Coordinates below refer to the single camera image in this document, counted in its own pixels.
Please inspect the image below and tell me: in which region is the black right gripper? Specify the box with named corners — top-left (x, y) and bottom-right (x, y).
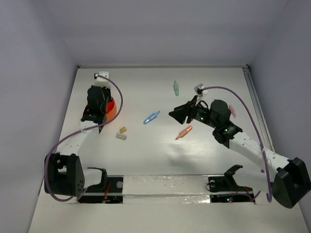
top-left (168, 95), bottom-right (219, 129)

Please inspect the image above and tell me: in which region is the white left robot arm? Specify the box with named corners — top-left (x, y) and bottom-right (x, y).
top-left (44, 85), bottom-right (113, 197)

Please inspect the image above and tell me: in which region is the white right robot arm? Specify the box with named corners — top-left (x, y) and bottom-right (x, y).
top-left (169, 96), bottom-right (311, 209)

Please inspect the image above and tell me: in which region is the orange round desk organizer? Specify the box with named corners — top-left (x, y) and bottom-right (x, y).
top-left (85, 96), bottom-right (118, 123)

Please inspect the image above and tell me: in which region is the orange highlighter pen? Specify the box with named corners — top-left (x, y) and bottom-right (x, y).
top-left (175, 126), bottom-right (193, 140)

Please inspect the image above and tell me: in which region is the green highlighter pen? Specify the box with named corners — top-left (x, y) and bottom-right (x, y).
top-left (173, 80), bottom-right (179, 97)

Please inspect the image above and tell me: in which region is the blue highlighter pen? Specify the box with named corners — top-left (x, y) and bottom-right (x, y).
top-left (143, 111), bottom-right (160, 125)

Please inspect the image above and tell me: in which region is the tan eraser block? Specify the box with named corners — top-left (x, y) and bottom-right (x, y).
top-left (119, 127), bottom-right (127, 133)

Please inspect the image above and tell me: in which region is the grey white eraser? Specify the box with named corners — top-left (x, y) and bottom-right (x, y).
top-left (116, 133), bottom-right (127, 140)

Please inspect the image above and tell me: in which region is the pink highlighter pen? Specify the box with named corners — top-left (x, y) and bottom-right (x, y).
top-left (229, 104), bottom-right (237, 118)

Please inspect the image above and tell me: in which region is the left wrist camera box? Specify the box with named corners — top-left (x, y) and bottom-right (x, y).
top-left (94, 71), bottom-right (110, 88)

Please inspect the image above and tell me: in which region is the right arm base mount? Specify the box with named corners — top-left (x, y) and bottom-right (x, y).
top-left (205, 165), bottom-right (255, 203)

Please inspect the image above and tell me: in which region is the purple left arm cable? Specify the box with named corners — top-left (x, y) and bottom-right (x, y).
top-left (43, 75), bottom-right (124, 201)

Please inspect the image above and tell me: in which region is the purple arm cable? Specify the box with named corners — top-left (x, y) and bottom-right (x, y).
top-left (43, 75), bottom-right (124, 201)
top-left (201, 86), bottom-right (273, 203)

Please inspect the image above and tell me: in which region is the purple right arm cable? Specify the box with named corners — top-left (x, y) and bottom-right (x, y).
top-left (201, 86), bottom-right (273, 203)

